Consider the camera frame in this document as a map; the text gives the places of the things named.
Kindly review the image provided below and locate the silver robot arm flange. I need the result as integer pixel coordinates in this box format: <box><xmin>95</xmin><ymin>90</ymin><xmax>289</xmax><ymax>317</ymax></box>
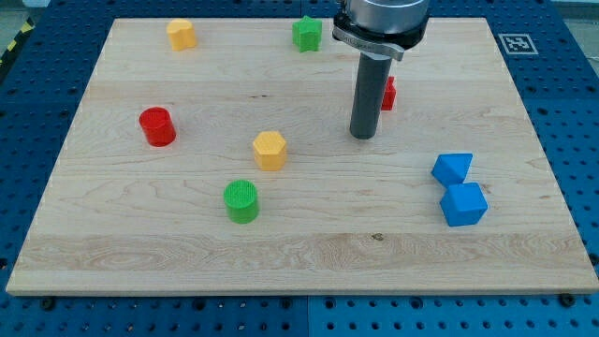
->
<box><xmin>332</xmin><ymin>0</ymin><xmax>430</xmax><ymax>61</ymax></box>

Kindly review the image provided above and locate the yellow hexagon block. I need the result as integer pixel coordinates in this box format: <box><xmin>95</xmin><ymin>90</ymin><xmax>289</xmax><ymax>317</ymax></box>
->
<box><xmin>253</xmin><ymin>131</ymin><xmax>286</xmax><ymax>171</ymax></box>

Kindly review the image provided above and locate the green cylinder block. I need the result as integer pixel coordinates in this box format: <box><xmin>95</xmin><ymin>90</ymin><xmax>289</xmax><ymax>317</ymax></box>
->
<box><xmin>224</xmin><ymin>180</ymin><xmax>259</xmax><ymax>224</ymax></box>

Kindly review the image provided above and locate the wooden board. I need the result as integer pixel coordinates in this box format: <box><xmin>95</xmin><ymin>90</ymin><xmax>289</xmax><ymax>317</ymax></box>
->
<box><xmin>7</xmin><ymin>18</ymin><xmax>598</xmax><ymax>296</ymax></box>

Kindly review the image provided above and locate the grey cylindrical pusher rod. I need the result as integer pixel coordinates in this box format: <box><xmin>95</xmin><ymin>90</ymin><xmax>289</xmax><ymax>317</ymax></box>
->
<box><xmin>350</xmin><ymin>52</ymin><xmax>392</xmax><ymax>139</ymax></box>

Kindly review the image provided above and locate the red block behind rod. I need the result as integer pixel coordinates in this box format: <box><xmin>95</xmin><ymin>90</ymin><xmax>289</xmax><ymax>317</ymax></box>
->
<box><xmin>381</xmin><ymin>76</ymin><xmax>397</xmax><ymax>111</ymax></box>

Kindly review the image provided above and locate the green star block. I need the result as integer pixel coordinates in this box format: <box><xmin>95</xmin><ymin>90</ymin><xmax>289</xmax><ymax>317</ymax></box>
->
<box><xmin>292</xmin><ymin>16</ymin><xmax>323</xmax><ymax>52</ymax></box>

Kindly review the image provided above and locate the red cylinder block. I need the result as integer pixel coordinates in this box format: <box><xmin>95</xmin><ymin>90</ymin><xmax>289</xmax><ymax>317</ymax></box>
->
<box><xmin>139</xmin><ymin>107</ymin><xmax>177</xmax><ymax>147</ymax></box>

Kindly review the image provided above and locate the blue triangle block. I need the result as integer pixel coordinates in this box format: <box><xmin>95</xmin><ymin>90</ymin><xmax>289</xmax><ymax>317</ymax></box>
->
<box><xmin>431</xmin><ymin>153</ymin><xmax>473</xmax><ymax>187</ymax></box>

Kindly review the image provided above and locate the blue cube block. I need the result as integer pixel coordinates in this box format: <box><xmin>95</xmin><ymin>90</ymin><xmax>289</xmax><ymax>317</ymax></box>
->
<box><xmin>440</xmin><ymin>182</ymin><xmax>489</xmax><ymax>227</ymax></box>

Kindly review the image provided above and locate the yellow heart block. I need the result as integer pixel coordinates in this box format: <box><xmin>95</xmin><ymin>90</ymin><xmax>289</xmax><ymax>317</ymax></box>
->
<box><xmin>166</xmin><ymin>19</ymin><xmax>197</xmax><ymax>51</ymax></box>

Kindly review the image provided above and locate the white fiducial marker tag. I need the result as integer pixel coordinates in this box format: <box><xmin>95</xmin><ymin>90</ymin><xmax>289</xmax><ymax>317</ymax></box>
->
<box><xmin>499</xmin><ymin>33</ymin><xmax>538</xmax><ymax>55</ymax></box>

